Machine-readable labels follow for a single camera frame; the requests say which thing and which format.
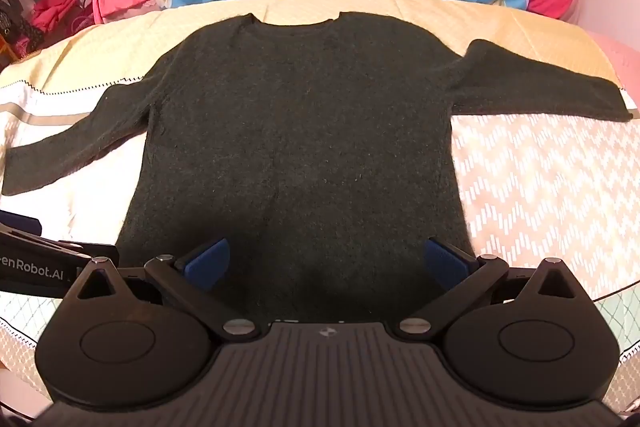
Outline red clothes pile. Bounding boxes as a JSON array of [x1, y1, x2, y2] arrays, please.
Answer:
[[30, 0, 80, 34]]

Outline patterned beige bed sheet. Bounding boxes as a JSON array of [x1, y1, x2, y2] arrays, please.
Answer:
[[1, 0, 639, 413]]

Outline dark green knit sweater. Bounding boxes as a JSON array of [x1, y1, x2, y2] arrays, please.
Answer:
[[2, 13, 630, 322]]

